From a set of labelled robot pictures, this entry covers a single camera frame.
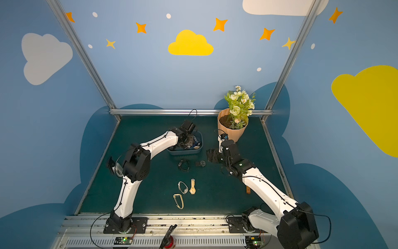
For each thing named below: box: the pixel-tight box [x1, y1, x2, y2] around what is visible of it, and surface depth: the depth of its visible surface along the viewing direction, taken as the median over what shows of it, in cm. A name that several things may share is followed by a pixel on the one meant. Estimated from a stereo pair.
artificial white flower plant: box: [224, 85, 257, 130], surface depth 92 cm
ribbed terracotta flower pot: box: [217, 107, 249, 143], surface depth 98 cm
